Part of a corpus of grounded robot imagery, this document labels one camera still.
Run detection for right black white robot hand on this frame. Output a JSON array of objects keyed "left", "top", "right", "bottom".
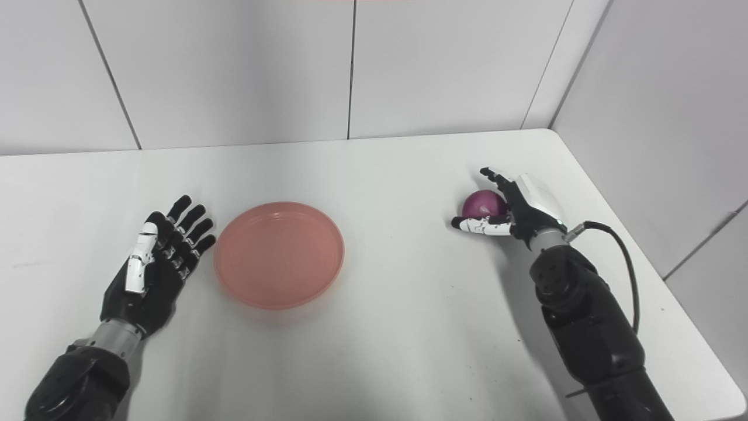
[{"left": 451, "top": 167, "right": 567, "bottom": 249}]

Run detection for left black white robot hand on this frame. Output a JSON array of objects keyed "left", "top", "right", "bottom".
[{"left": 101, "top": 195, "right": 217, "bottom": 339}]

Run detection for purple red onion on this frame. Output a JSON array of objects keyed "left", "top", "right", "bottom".
[{"left": 462, "top": 189, "right": 508, "bottom": 220}]

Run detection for pink round plate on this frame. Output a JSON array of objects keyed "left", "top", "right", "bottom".
[{"left": 213, "top": 202, "right": 345, "bottom": 310}]

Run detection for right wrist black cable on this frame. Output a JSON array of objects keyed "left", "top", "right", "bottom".
[{"left": 564, "top": 220, "right": 641, "bottom": 335}]

